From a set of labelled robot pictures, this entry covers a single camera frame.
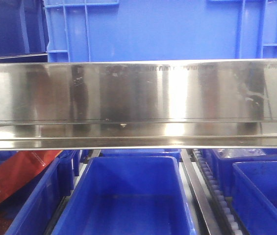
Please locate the blue bin centre rear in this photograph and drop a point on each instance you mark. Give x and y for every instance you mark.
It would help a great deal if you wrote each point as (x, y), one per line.
(176, 153)

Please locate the blue bin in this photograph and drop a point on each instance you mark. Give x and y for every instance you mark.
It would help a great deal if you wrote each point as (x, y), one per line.
(176, 153)
(254, 196)
(29, 210)
(128, 196)
(220, 162)

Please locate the stainless steel shelf beam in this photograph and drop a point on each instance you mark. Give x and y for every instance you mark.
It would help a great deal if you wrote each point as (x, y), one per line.
(187, 103)

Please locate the blue bin right rear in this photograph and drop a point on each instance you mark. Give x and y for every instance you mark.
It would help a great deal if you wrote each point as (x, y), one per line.
(220, 162)

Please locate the large blue crate upper shelf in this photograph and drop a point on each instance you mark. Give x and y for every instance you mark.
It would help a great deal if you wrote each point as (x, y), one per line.
(144, 30)

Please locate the blue bin left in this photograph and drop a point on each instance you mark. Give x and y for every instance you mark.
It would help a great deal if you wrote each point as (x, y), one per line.
(29, 210)

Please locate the blue bin right front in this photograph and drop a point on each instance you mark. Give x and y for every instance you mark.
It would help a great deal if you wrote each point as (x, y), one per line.
(254, 196)

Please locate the red flat package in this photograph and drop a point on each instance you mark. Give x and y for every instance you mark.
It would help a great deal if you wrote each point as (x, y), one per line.
(21, 168)

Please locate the dark blue crate upper left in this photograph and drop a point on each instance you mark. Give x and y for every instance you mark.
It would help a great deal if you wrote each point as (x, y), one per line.
(22, 27)

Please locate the roller track rail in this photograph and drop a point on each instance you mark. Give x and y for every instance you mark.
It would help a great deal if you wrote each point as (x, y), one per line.
(211, 211)

